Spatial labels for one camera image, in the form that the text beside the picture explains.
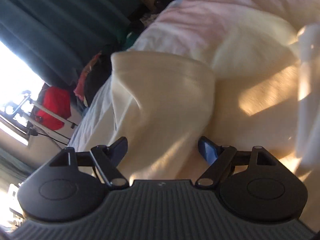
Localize wide teal curtain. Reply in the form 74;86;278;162
0;0;140;85

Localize narrow teal curtain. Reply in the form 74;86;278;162
0;146;48;188

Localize green cloth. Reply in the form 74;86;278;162
122;30;138;48

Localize cream hoodie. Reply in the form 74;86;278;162
110;17;320;183

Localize bed with pale sheet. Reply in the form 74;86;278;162
67;0;320;150

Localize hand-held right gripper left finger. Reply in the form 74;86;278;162
49;137;130;190

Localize pink cloth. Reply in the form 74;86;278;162
74;52;103;101

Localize garment steamer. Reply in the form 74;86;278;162
10;90;78;130

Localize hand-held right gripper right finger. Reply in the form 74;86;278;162
195;136;277;189

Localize black cloth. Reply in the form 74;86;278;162
84;44;121;106

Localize dark framed window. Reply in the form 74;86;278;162
0;41;45;120

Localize red bag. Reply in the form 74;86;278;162
37;86;72;130

